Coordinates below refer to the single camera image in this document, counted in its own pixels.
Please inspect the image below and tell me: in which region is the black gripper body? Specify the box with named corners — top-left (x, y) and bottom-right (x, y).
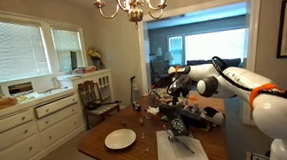
top-left (169, 82), bottom-right (191, 106)

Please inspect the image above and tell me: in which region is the black cardboard box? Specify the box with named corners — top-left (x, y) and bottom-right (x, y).
top-left (179, 102), bottom-right (208, 131)

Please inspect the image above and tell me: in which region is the crumpled white tissue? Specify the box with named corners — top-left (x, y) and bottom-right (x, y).
top-left (146, 105), bottom-right (161, 117)

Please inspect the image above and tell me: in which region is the silver spoon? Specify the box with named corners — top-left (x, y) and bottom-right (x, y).
top-left (162, 123), bottom-right (179, 144)

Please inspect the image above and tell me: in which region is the armchair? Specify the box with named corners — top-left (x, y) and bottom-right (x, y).
top-left (149, 59), bottom-right (172, 88)

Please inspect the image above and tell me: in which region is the table lamp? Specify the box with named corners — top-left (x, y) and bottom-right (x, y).
top-left (163, 50), bottom-right (176, 68)

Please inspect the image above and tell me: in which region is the narrow living room window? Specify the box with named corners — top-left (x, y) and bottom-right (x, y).
top-left (168, 36), bottom-right (186, 67)

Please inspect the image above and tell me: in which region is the white paper placemat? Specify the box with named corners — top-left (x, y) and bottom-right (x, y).
top-left (155, 127), bottom-right (212, 160)

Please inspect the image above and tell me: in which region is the wide living room window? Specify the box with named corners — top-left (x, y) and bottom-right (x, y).
top-left (183, 28), bottom-right (250, 63)

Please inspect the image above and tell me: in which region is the white plate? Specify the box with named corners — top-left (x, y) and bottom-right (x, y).
top-left (102, 126), bottom-right (139, 152)

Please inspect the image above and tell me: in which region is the white glass door cabinet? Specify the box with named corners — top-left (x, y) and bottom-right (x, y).
top-left (56, 68), bottom-right (115, 111)

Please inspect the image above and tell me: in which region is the wooden chair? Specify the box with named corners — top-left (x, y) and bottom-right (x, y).
top-left (76, 77), bottom-right (123, 132)

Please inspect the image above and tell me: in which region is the brass chandelier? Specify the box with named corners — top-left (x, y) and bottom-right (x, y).
top-left (93, 0), bottom-right (176, 32)

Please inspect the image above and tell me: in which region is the white box with dark print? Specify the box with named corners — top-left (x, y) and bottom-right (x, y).
top-left (6, 81), bottom-right (35, 97)

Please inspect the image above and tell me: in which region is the white drawer dresser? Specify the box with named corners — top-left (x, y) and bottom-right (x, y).
top-left (0, 86), bottom-right (88, 160)

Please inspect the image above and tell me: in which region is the wide window with blinds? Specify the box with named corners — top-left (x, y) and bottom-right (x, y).
top-left (0, 14), bottom-right (52, 86)

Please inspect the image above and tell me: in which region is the black braided cable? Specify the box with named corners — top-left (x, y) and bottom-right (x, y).
top-left (210, 51), bottom-right (287, 114)

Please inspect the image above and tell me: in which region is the orange strap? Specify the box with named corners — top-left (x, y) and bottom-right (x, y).
top-left (247, 81), bottom-right (283, 111)

